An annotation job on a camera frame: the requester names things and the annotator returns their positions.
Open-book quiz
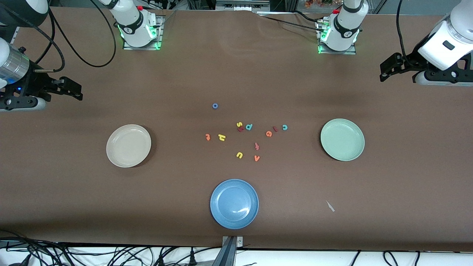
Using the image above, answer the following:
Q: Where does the beige brown plate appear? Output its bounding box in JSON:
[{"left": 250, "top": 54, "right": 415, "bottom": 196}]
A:
[{"left": 106, "top": 124, "right": 152, "bottom": 168}]

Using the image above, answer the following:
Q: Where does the light green plate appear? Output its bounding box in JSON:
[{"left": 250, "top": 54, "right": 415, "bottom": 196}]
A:
[{"left": 320, "top": 118, "right": 365, "bottom": 162}]

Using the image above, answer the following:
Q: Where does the brown table cover sheet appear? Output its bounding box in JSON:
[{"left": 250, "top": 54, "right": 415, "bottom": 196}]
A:
[{"left": 0, "top": 7, "right": 473, "bottom": 252}]

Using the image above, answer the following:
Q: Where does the grey metal box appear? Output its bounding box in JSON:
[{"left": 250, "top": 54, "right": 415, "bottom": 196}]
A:
[{"left": 215, "top": 0, "right": 271, "bottom": 11}]

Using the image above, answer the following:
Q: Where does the blue plate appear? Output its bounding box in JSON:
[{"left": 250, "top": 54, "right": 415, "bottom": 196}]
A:
[{"left": 210, "top": 179, "right": 259, "bottom": 230}]

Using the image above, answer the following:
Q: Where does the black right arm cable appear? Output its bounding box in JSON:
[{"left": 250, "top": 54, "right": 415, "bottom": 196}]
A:
[{"left": 35, "top": 0, "right": 117, "bottom": 72}]

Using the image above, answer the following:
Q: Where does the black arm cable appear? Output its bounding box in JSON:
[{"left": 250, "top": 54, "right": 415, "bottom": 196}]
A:
[
  {"left": 395, "top": 0, "right": 407, "bottom": 59},
  {"left": 35, "top": 0, "right": 117, "bottom": 72}
]

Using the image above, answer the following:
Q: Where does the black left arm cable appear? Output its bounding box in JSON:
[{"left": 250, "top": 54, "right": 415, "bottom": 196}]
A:
[{"left": 395, "top": 0, "right": 407, "bottom": 59}]

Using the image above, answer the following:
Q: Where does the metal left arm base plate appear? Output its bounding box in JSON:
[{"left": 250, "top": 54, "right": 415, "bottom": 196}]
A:
[{"left": 317, "top": 20, "right": 357, "bottom": 55}]

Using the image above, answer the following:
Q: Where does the black cable on table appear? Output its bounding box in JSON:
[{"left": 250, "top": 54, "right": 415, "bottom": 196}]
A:
[{"left": 257, "top": 10, "right": 326, "bottom": 34}]

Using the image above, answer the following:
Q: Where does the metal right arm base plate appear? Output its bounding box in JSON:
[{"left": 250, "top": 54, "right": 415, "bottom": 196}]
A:
[{"left": 122, "top": 15, "right": 165, "bottom": 50}]

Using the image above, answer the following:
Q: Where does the black floor cable bundle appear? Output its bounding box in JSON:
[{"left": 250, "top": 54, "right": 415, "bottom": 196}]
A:
[{"left": 0, "top": 229, "right": 80, "bottom": 266}]

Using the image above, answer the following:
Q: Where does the aluminium camera pole bracket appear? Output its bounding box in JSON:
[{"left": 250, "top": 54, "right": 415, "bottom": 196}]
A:
[{"left": 221, "top": 235, "right": 245, "bottom": 266}]

